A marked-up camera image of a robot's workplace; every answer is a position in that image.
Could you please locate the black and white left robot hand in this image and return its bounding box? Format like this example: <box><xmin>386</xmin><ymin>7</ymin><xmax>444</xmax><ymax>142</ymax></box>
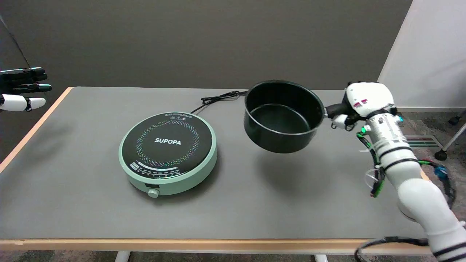
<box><xmin>0</xmin><ymin>67</ymin><xmax>52</xmax><ymax>112</ymax></box>

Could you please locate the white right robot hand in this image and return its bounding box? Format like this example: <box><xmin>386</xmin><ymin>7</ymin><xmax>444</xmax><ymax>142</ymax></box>
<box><xmin>331</xmin><ymin>81</ymin><xmax>398</xmax><ymax>132</ymax></box>

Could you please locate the black soup pot with handle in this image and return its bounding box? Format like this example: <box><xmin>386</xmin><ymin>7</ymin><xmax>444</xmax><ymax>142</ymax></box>
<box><xmin>243</xmin><ymin>80</ymin><xmax>351</xmax><ymax>154</ymax></box>

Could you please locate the striped floor vent grille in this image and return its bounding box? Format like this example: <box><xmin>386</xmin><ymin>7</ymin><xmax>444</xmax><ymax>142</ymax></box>
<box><xmin>405</xmin><ymin>135</ymin><xmax>443</xmax><ymax>148</ymax></box>

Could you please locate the wheeled chair base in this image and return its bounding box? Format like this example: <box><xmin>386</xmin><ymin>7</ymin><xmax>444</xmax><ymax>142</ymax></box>
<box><xmin>434</xmin><ymin>109</ymin><xmax>466</xmax><ymax>161</ymax></box>

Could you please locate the green round induction cooker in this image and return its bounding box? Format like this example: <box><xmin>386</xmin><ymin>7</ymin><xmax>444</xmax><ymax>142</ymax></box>
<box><xmin>118</xmin><ymin>112</ymin><xmax>218</xmax><ymax>199</ymax></box>

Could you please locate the green and black arm cable bundle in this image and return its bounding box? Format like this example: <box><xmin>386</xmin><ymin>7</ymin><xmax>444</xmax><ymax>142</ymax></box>
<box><xmin>356</xmin><ymin>126</ymin><xmax>387</xmax><ymax>199</ymax></box>

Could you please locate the black looping robot cable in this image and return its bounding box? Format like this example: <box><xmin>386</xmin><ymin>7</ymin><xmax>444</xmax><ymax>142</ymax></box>
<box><xmin>354</xmin><ymin>159</ymin><xmax>457</xmax><ymax>262</ymax></box>

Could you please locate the black power cord with plug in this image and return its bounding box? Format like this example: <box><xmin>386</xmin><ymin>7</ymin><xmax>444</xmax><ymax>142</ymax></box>
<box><xmin>190</xmin><ymin>90</ymin><xmax>249</xmax><ymax>115</ymax></box>

